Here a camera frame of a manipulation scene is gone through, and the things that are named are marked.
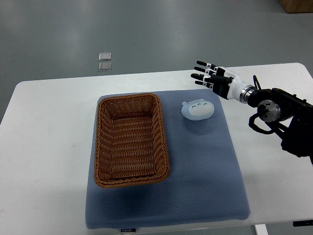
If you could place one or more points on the brown wicker basket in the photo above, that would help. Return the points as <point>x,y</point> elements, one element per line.
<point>130,141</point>

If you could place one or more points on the blue plush toy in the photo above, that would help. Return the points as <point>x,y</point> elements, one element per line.
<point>198,109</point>

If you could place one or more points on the black table control panel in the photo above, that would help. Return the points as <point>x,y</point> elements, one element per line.
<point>303,223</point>

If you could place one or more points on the blue quilted mat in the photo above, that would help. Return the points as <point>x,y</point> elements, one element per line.
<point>205,183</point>

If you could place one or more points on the upper silver floor plate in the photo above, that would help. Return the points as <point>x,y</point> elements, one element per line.
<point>105,56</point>

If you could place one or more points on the silver floor plate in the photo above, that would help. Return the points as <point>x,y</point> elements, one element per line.
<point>105,56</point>
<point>105,66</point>

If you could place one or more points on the brown cardboard box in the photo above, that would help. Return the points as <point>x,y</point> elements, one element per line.
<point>297,6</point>

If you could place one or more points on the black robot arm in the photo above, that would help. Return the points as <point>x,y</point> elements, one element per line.
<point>284,114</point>

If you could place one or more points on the white table leg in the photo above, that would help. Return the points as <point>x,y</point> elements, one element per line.
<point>261,229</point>

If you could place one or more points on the lower silver floor plate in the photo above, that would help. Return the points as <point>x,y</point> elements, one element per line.
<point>105,66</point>

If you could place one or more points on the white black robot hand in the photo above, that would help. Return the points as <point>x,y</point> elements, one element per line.
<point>223,82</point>

